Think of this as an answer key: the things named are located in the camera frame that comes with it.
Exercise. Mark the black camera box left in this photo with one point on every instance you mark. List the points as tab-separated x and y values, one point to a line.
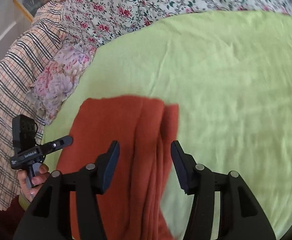
24	130

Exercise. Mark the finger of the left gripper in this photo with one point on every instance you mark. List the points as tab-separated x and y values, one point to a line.
56	145

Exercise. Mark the plaid checkered pillow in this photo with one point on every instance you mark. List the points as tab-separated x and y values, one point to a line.
22	64

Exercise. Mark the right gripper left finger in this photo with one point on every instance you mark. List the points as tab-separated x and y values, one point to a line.
48	216

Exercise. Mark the left forearm maroon sleeve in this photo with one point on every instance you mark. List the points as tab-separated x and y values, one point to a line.
10	219

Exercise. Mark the light green bed sheet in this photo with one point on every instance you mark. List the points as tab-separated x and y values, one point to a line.
231	75

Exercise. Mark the person's left hand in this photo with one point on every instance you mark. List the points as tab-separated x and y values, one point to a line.
37	181

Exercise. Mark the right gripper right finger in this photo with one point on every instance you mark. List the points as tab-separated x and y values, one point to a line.
241	216

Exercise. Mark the large floral pink pillow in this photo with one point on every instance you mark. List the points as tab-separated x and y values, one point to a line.
59	79

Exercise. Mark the small floral quilt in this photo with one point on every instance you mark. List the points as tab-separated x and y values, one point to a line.
97	22

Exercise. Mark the orange knit sweater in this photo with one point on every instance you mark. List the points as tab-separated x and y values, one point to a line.
144	129

